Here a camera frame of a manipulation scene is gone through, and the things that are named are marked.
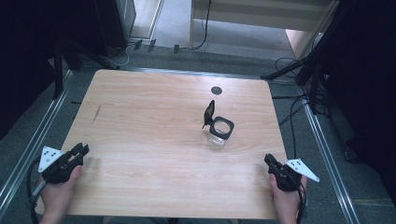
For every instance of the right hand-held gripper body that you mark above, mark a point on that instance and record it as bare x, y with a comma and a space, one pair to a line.
289, 175

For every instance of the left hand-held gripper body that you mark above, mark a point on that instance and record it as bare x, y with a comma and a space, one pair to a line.
59, 166

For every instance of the person's left hand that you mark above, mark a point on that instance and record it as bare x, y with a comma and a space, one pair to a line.
59, 194

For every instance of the person's right hand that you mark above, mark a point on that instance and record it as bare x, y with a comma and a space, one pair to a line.
285, 203

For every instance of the clear jar with black flip lid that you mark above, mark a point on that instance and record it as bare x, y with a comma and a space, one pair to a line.
219, 126

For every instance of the black metal stand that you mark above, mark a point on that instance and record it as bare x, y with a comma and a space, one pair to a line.
58, 71

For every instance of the black tripod stand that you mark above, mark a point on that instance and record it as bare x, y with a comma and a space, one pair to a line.
306, 67

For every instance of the dark cabinet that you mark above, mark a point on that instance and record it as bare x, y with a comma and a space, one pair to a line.
115, 21

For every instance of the white shelf unit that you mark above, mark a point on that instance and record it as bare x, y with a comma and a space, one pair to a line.
258, 15

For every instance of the metal floor rail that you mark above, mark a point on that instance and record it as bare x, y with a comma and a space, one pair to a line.
34, 140
330, 161

